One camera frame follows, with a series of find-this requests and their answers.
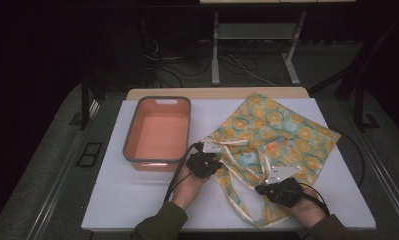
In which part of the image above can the white floor cable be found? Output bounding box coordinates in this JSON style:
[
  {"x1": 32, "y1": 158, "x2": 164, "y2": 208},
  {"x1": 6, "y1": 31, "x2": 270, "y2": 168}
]
[{"x1": 226, "y1": 53, "x2": 279, "y2": 88}]

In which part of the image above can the left hand-held gripper cable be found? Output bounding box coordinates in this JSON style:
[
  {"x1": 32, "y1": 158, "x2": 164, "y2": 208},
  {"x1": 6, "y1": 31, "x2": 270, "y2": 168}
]
[{"x1": 163, "y1": 142, "x2": 205, "y2": 203}]

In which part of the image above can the orange basket with grey rim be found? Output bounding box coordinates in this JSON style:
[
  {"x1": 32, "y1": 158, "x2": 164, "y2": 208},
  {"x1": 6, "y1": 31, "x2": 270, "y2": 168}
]
[{"x1": 122, "y1": 95, "x2": 192, "y2": 173}]

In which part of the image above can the person's right hand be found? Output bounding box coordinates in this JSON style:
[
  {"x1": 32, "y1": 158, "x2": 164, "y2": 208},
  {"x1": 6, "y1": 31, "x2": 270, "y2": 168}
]
[{"x1": 281, "y1": 188, "x2": 328, "y2": 230}]

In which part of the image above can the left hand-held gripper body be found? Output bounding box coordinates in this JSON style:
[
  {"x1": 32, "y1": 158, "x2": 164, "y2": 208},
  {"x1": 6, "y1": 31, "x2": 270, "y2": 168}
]
[{"x1": 186, "y1": 141, "x2": 224, "y2": 180}]

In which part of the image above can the black metal stand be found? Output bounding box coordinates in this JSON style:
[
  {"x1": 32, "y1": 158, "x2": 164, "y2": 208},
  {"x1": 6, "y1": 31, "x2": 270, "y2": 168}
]
[
  {"x1": 79, "y1": 71, "x2": 103, "y2": 131},
  {"x1": 307, "y1": 13, "x2": 383, "y2": 133}
]

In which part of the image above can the wooden table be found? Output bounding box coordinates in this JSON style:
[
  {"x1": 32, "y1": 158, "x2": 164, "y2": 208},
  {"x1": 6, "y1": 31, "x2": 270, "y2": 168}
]
[{"x1": 125, "y1": 86, "x2": 311, "y2": 101}]

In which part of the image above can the grey metal desk frame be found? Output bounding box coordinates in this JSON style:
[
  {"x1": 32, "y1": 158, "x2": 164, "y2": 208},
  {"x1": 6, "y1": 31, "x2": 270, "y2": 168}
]
[{"x1": 210, "y1": 9, "x2": 309, "y2": 87}]

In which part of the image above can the white board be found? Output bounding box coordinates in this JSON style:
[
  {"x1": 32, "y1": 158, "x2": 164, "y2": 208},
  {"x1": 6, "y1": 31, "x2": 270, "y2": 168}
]
[{"x1": 81, "y1": 98, "x2": 377, "y2": 233}]

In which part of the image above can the person's left hand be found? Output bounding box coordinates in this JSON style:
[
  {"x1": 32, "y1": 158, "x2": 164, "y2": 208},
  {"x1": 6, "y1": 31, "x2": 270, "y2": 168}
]
[{"x1": 171, "y1": 164, "x2": 210, "y2": 211}]

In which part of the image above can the metal floor rail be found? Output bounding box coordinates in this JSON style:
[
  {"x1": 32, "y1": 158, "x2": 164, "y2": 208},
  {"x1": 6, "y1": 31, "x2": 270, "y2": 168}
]
[
  {"x1": 336, "y1": 99, "x2": 399, "y2": 229},
  {"x1": 26, "y1": 99, "x2": 102, "y2": 240}
]

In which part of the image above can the right hand-held gripper cable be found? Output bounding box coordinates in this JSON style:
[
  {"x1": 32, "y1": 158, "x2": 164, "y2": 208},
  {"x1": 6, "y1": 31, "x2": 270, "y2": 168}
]
[{"x1": 298, "y1": 182, "x2": 331, "y2": 217}]

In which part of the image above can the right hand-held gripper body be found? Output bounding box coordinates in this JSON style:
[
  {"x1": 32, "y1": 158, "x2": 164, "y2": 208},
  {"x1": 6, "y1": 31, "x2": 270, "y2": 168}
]
[{"x1": 264, "y1": 165, "x2": 305, "y2": 209}]

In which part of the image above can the hand-held gripper cable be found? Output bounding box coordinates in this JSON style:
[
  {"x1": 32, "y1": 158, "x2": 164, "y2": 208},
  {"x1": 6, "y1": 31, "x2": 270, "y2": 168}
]
[
  {"x1": 163, "y1": 142, "x2": 205, "y2": 203},
  {"x1": 298, "y1": 182, "x2": 331, "y2": 217}
]

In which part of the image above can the black floor socket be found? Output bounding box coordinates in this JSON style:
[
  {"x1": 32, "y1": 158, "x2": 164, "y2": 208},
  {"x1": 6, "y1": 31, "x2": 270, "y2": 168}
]
[{"x1": 75, "y1": 142, "x2": 103, "y2": 169}]

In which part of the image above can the thin black cable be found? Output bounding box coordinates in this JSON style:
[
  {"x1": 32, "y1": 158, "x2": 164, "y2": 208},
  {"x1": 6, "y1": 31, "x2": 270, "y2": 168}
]
[{"x1": 328, "y1": 125, "x2": 367, "y2": 188}]

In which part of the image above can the orange-print cloth tote bag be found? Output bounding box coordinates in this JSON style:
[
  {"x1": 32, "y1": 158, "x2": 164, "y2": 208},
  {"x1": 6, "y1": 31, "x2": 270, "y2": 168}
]
[{"x1": 200, "y1": 92, "x2": 342, "y2": 231}]

